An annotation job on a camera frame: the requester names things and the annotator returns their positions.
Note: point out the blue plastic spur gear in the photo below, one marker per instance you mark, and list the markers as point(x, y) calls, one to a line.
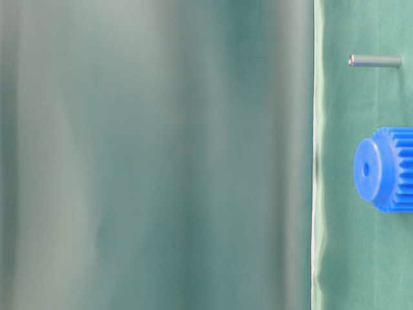
point(383, 169)

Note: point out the small grey metal shaft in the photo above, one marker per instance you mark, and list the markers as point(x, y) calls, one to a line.
point(359, 60)

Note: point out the green cloth table cover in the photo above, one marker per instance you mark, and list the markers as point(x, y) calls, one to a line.
point(361, 257)

